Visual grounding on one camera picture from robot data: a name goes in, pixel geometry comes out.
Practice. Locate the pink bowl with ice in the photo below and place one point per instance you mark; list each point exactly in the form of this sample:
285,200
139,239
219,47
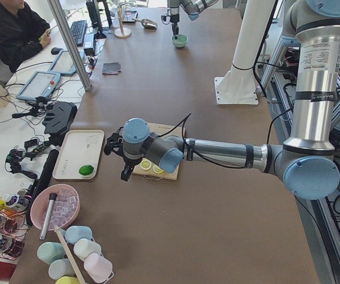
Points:
66,207

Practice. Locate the pastel green cup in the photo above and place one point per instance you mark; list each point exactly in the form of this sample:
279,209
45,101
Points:
49,252

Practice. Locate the person in black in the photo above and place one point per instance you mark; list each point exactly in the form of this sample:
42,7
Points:
23,33

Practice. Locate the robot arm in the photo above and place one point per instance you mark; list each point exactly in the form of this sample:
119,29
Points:
192,9
303,162

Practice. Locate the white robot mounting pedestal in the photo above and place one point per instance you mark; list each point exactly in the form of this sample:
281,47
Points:
238,87

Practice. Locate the cream tray with bear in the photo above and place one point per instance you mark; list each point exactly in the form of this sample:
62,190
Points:
80,147

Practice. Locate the blue teach pendant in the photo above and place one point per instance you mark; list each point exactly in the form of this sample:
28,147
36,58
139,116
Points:
41,84
63,64

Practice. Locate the pastel pink cup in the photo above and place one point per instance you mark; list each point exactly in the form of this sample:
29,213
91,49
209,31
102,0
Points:
98,267

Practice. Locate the metal tube in bowl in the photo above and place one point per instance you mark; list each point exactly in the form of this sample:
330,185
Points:
46,222

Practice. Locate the grey folded cloth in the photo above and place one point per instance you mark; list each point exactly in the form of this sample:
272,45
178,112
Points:
112,68

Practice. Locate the pastel white cup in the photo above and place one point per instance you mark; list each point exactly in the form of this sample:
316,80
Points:
84,248

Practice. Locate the pastel blue cup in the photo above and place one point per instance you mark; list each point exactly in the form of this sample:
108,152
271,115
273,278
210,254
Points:
76,232

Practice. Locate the black keyboard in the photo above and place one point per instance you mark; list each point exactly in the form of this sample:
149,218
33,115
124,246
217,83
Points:
78,30

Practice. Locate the aluminium frame post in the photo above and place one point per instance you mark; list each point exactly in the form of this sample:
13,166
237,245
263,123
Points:
65,32

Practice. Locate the near blue teach pendant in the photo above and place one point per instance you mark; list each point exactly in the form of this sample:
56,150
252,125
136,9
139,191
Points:
41,84

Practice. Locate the metal scoop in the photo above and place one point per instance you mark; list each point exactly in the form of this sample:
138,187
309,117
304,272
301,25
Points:
147,24

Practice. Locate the green lime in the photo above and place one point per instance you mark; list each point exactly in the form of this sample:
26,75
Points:
86,170

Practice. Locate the bamboo cutting board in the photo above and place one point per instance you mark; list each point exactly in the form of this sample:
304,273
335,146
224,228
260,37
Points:
159,129

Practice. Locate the far blue teach pendant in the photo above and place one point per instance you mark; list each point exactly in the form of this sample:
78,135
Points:
63,64

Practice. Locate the single lemon slice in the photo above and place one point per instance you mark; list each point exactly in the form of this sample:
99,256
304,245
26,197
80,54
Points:
146,164

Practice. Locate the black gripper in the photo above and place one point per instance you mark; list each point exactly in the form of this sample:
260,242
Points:
127,162
173,21

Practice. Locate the black headset device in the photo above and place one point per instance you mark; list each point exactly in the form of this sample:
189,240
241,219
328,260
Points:
58,119

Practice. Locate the light green bowl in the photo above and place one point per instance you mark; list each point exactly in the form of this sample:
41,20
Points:
179,41

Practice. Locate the wooden cup stand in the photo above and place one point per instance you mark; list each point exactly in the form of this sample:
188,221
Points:
120,31

